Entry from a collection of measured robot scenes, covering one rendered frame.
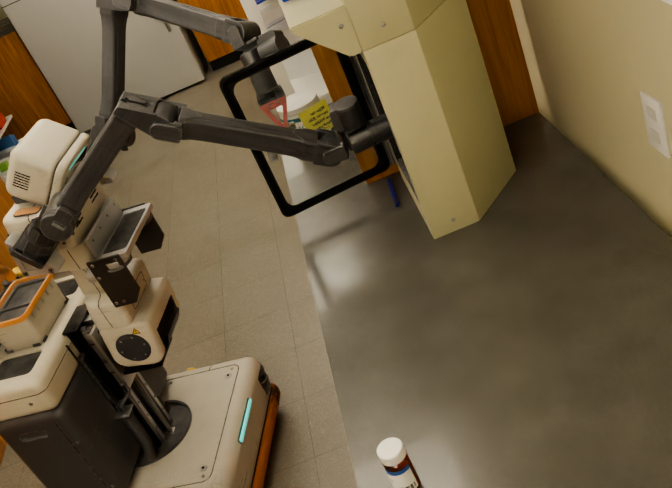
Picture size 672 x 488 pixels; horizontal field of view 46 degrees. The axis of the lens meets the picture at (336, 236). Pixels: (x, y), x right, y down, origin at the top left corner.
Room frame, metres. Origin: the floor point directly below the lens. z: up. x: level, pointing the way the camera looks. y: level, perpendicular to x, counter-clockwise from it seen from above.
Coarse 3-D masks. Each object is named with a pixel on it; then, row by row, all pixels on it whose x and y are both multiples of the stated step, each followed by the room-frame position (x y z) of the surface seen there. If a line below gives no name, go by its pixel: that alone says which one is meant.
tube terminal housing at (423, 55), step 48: (384, 0) 1.49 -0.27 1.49; (432, 0) 1.54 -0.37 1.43; (384, 48) 1.49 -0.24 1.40; (432, 48) 1.51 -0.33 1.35; (384, 96) 1.49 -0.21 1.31; (432, 96) 1.49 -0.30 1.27; (480, 96) 1.58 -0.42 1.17; (432, 144) 1.49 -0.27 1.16; (480, 144) 1.55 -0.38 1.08; (432, 192) 1.49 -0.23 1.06; (480, 192) 1.51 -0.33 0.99
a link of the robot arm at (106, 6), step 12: (96, 0) 2.27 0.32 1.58; (108, 0) 2.24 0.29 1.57; (108, 12) 2.24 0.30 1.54; (120, 12) 2.25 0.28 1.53; (108, 24) 2.24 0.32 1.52; (120, 24) 2.24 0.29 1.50; (108, 36) 2.24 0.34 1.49; (120, 36) 2.24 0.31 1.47; (108, 48) 2.23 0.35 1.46; (120, 48) 2.23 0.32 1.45; (108, 60) 2.23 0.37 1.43; (120, 60) 2.23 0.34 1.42; (108, 72) 2.22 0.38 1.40; (120, 72) 2.23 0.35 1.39; (108, 84) 2.22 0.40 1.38; (120, 84) 2.22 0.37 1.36; (108, 96) 2.21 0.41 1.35; (108, 108) 2.20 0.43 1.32; (96, 120) 2.20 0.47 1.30; (96, 132) 2.20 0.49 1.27; (132, 144) 2.23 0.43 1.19
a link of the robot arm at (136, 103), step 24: (120, 96) 1.76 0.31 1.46; (144, 96) 1.75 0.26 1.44; (120, 120) 1.70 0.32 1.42; (144, 120) 1.69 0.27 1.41; (168, 120) 1.68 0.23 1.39; (96, 144) 1.74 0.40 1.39; (120, 144) 1.73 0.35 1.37; (96, 168) 1.75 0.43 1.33; (72, 192) 1.77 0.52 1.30; (48, 216) 1.77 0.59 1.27; (72, 216) 1.76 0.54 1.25
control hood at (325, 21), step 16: (304, 0) 1.64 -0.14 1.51; (320, 0) 1.59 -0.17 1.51; (336, 0) 1.54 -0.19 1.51; (288, 16) 1.58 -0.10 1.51; (304, 16) 1.54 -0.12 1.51; (320, 16) 1.50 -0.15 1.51; (336, 16) 1.49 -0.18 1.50; (304, 32) 1.50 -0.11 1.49; (320, 32) 1.50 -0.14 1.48; (336, 32) 1.50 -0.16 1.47; (352, 32) 1.49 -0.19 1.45; (336, 48) 1.50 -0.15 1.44; (352, 48) 1.49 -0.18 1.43
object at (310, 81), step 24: (312, 48) 1.80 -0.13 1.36; (264, 72) 1.79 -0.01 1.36; (288, 72) 1.79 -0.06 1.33; (312, 72) 1.80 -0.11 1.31; (336, 72) 1.80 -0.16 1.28; (240, 96) 1.79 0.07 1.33; (264, 96) 1.79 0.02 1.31; (288, 96) 1.79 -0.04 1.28; (312, 96) 1.80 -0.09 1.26; (336, 96) 1.80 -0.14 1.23; (264, 120) 1.79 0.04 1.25; (288, 120) 1.79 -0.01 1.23; (312, 120) 1.79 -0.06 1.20; (288, 168) 1.79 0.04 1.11; (312, 168) 1.79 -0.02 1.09; (336, 168) 1.79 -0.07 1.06; (360, 168) 1.80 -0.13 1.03; (288, 192) 1.79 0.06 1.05; (312, 192) 1.79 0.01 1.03
